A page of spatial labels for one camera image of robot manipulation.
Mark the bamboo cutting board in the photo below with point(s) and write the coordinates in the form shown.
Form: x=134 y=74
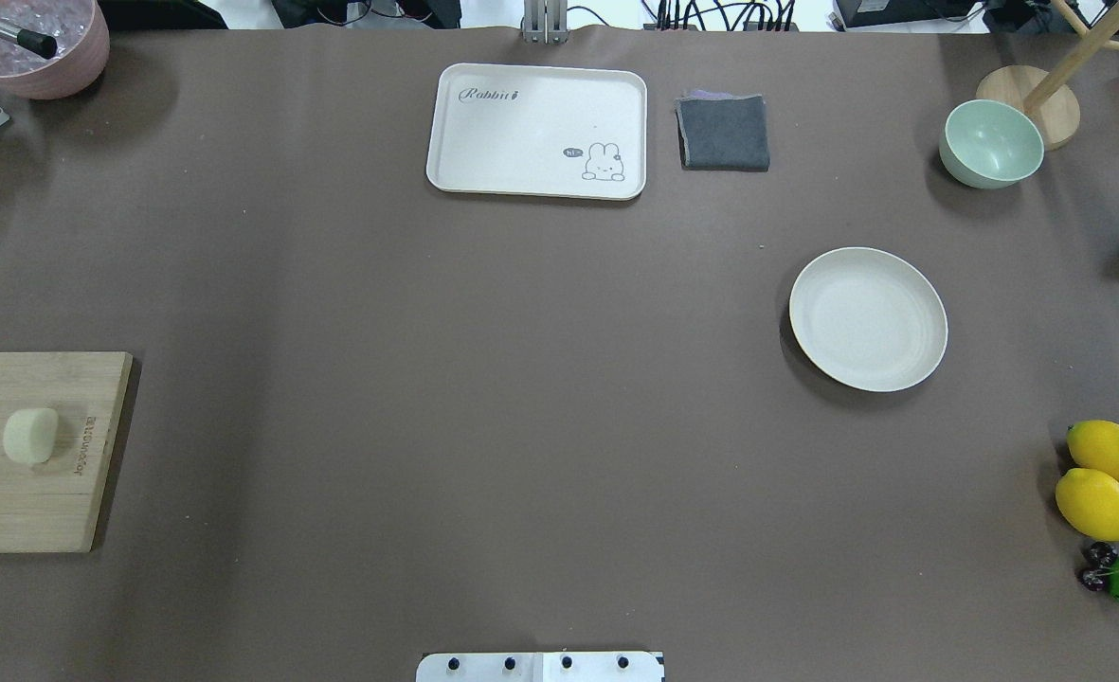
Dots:
x=53 y=505

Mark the pink ice bowl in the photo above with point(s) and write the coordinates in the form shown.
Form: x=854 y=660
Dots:
x=82 y=40

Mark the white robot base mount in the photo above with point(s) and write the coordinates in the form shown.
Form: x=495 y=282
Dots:
x=543 y=666

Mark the black tipped metal tongs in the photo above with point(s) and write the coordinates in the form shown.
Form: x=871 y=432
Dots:
x=42 y=45

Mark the yellow lemon lower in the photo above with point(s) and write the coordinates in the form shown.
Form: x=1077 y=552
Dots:
x=1089 y=500

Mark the wooden cup stand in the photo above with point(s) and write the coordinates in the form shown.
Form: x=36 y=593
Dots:
x=1045 y=97

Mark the yellow lemon upper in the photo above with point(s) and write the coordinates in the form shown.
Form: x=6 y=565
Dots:
x=1094 y=444

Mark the pale white bun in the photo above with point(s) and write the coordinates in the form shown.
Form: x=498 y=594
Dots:
x=30 y=434

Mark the folded grey cloth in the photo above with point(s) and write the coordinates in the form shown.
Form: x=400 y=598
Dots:
x=721 y=131

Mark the cream round plate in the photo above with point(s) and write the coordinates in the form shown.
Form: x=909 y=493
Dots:
x=868 y=319

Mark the cream rabbit serving tray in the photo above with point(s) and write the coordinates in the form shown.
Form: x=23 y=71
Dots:
x=539 y=131

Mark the yellow lemon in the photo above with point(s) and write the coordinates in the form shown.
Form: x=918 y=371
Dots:
x=1089 y=500
x=1094 y=444

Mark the dark cherries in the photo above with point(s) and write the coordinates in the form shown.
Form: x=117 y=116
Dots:
x=1100 y=557

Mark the mint green bowl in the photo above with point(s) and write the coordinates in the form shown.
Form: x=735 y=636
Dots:
x=986 y=144

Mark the aluminium frame post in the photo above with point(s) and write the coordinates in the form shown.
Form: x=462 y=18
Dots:
x=545 y=22

